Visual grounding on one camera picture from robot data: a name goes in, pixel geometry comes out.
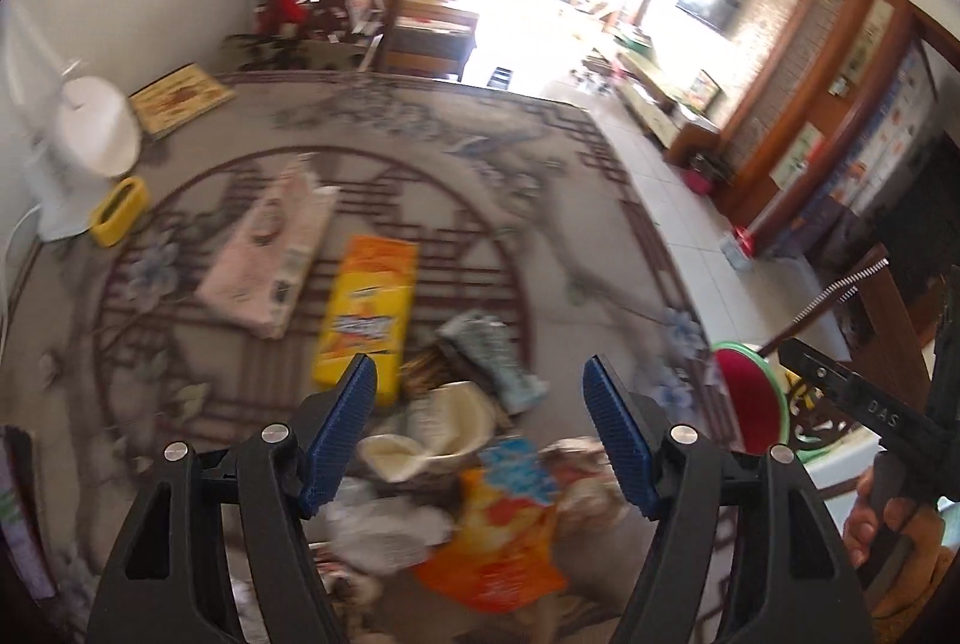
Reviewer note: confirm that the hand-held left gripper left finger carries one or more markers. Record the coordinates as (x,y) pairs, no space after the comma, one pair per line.
(341,434)

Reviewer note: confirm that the carved wooden chair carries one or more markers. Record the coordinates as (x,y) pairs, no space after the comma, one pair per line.
(814,434)

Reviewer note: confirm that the orange snack bag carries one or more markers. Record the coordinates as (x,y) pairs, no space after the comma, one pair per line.
(502,539)

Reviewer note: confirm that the small yellow box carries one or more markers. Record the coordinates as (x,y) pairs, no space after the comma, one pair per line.
(112,216)

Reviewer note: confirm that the floral chair cushion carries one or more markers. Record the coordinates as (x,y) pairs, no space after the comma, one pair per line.
(262,51)

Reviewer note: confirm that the white plastic wrapper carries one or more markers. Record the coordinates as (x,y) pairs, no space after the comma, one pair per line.
(382,531)

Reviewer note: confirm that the white paper cup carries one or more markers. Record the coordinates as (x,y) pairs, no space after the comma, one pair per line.
(457,415)
(397,456)

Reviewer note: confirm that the beige wrapper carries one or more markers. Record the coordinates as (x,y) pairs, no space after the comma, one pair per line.
(589,479)

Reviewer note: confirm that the yellow snack box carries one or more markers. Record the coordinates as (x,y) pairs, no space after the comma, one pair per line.
(367,306)

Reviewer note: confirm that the silver grey wrapper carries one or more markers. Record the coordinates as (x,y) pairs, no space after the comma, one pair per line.
(491,351)

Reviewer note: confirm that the brown cigarette box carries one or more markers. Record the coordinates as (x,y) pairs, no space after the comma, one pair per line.
(424,374)

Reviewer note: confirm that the framed picture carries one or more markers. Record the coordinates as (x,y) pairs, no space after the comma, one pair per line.
(703,89)

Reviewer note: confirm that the white desk fan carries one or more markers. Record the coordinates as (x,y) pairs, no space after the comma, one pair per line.
(90,126)

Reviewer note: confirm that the pink tissue pack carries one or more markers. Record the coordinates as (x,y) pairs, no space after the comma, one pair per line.
(262,246)

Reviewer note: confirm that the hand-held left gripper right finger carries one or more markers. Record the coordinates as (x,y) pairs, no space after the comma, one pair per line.
(619,441)

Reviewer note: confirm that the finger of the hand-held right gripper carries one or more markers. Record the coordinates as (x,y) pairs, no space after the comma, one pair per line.
(862,396)

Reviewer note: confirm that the person's right hand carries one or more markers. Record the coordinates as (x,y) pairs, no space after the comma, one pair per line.
(855,531)

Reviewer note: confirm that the wooden wall partition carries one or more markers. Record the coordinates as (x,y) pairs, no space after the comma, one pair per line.
(840,51)

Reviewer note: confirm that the wall television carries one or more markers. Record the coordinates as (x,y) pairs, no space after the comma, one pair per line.
(706,5)

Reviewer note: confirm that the long television cabinet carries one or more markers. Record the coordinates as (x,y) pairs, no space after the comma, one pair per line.
(667,104)

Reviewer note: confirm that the coiled metal spring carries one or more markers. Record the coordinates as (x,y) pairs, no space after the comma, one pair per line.
(840,291)

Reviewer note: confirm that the yellow patterned flat box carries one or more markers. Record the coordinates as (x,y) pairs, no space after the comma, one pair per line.
(180,100)

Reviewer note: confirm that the wooden bench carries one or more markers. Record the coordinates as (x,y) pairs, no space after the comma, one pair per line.
(431,40)

